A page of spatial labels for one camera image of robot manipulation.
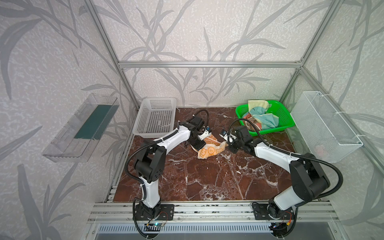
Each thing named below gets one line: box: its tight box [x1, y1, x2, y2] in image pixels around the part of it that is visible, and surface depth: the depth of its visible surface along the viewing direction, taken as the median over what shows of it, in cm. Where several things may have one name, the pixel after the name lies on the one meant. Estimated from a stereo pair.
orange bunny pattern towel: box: [190, 134, 229, 160], surface depth 92 cm
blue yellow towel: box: [248, 100, 279, 130], surface depth 113 cm
